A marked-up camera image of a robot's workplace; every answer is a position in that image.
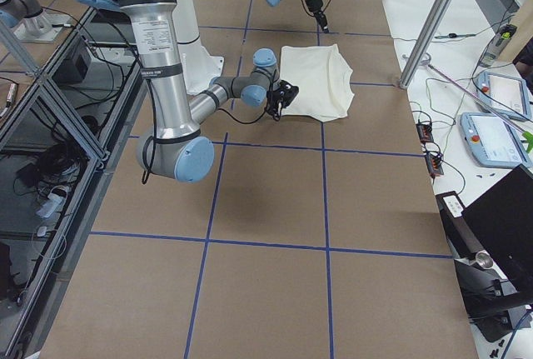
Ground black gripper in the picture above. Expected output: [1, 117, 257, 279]
[306, 0, 329, 33]
[268, 81, 299, 109]

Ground cream long-sleeve printed shirt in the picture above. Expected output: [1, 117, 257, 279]
[281, 44, 354, 122]

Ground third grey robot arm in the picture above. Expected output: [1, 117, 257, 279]
[1, 0, 62, 43]

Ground grabber reach tool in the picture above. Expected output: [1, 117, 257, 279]
[401, 52, 533, 147]

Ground orange black connector module far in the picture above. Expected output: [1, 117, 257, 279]
[416, 122, 434, 143]

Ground orange black connector module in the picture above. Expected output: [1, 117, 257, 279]
[416, 122, 434, 143]
[425, 152, 444, 179]

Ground orange black connector module near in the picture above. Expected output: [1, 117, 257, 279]
[425, 152, 444, 179]

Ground teach pendant far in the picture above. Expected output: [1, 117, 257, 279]
[475, 71, 532, 122]

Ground teach pendant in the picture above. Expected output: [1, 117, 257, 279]
[475, 71, 532, 122]
[460, 112, 532, 169]

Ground teach pendant near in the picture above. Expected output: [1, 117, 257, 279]
[460, 112, 532, 169]

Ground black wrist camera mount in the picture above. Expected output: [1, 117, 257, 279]
[265, 101, 287, 122]

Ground green strap wristwatch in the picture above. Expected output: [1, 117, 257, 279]
[434, 32, 477, 40]

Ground aluminium frame post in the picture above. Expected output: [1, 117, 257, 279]
[399, 0, 452, 89]

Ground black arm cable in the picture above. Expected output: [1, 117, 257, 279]
[141, 83, 284, 185]

